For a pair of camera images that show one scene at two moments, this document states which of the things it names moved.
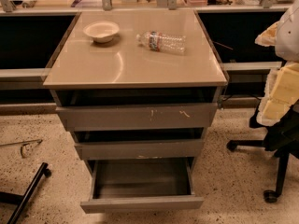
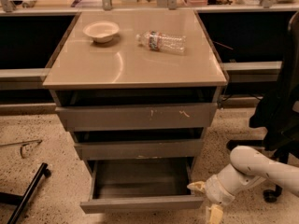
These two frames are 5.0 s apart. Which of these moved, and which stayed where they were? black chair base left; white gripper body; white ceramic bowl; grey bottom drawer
Moved: white gripper body
Stayed: grey bottom drawer; white ceramic bowl; black chair base left
